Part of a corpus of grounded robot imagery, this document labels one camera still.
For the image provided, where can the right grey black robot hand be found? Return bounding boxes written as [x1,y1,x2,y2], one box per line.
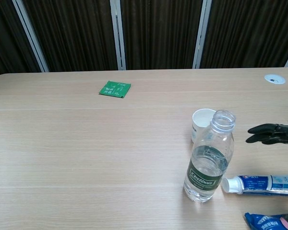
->
[246,123,288,146]

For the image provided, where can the transparent plastic water bottle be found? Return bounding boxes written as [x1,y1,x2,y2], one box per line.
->
[183,109,237,204]

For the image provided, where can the white paper cup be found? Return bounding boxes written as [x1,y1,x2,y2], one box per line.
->
[191,108,218,144]

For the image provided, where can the blue white toothpaste tube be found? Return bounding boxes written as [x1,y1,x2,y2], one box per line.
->
[221,174,288,196]

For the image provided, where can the blue cookie packet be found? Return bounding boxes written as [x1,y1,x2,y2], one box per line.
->
[244,212,288,230]

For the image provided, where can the black fabric screen panel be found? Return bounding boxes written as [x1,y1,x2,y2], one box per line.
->
[201,0,288,69]
[120,0,204,70]
[0,0,43,80]
[23,0,118,72]

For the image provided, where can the green sachet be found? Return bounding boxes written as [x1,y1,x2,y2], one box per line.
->
[98,80,132,98]

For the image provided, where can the white cable grommet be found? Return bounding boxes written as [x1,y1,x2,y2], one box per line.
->
[264,73,286,84]

